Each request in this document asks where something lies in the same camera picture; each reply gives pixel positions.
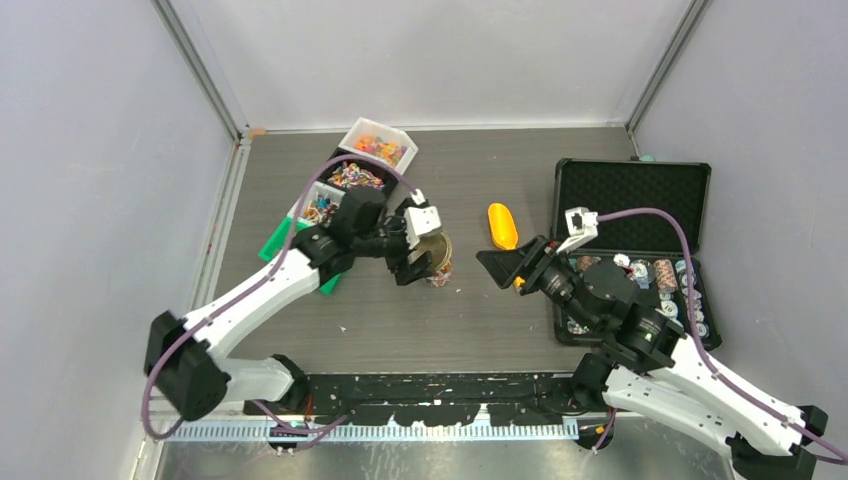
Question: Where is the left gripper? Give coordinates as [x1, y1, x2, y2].
[354, 200, 434, 284]

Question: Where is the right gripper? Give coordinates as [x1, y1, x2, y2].
[475, 233, 599, 332]

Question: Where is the clear plastic jar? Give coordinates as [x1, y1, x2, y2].
[425, 261, 453, 288]

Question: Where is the yellow plastic scoop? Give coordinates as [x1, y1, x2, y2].
[487, 202, 519, 250]

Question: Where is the white lollipop bin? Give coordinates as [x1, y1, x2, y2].
[287, 181, 345, 226]

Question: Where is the green candy bin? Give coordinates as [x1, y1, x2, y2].
[258, 216, 341, 295]

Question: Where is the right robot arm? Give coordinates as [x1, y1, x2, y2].
[477, 207, 828, 479]

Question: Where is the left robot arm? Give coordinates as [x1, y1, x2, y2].
[144, 187, 442, 421]

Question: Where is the black swirl lollipop bin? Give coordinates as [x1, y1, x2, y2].
[319, 157, 399, 197]

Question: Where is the white gummy candy bin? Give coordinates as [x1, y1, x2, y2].
[338, 117, 419, 173]

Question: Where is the black poker chip case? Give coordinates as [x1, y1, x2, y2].
[550, 158, 723, 351]

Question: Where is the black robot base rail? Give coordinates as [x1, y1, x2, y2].
[267, 372, 609, 427]

